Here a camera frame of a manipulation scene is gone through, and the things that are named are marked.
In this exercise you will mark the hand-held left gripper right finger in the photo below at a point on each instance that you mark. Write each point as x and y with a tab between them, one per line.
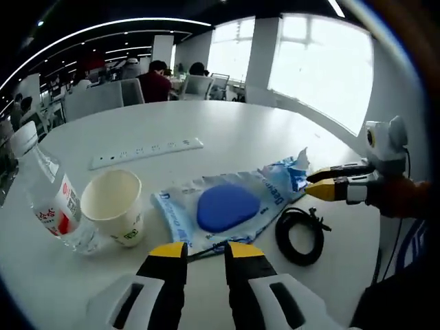
251	282

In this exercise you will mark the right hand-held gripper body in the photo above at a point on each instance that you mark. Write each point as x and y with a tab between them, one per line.
386	144

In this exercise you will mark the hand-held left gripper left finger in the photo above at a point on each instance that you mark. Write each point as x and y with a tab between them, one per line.
165	275

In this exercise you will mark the white paper cup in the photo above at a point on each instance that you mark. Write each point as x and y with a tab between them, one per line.
127	220

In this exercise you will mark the blue-white plastic package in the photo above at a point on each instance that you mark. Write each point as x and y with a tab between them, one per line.
223	206

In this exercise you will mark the clear plastic water bottle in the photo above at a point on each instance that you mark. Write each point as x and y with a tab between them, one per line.
51	192

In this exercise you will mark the blue white banner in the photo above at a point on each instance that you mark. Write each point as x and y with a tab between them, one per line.
416	240

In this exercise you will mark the large bright window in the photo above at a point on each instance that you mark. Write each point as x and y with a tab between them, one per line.
319	68
230	51

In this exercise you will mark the white table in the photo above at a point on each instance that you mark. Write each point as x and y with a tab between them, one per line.
240	130

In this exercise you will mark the white power strip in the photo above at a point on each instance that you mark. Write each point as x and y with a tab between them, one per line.
148	151

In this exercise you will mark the white office chair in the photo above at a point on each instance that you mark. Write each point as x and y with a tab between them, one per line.
197	87
220	84
93	99
132	91

